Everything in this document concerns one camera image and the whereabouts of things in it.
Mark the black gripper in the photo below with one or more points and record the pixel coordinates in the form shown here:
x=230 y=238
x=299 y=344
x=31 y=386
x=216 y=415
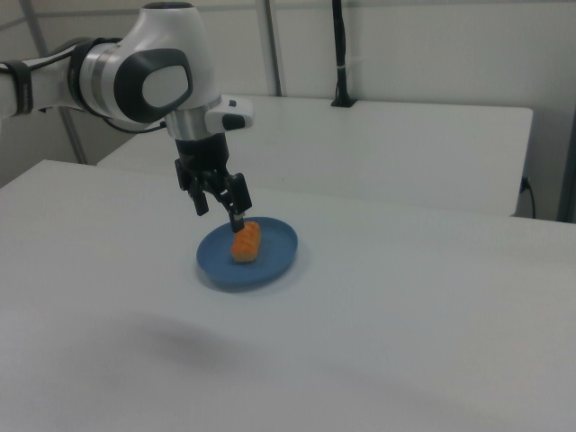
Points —
x=201 y=153

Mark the orange toy bread loaf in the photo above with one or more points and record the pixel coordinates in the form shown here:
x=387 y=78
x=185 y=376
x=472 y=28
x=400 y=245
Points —
x=246 y=245

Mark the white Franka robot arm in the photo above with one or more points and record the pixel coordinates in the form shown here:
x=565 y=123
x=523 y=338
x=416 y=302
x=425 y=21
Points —
x=153 y=54

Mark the blue round plate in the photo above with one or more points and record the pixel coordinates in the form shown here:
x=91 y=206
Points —
x=270 y=258

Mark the white side table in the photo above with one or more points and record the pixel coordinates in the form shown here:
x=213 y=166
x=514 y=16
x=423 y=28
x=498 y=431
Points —
x=382 y=148

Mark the grey partition frame post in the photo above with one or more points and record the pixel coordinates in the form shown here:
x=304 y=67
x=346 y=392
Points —
x=272 y=45
x=74 y=135

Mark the black camera stand pole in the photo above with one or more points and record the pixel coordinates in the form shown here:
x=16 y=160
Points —
x=340 y=54

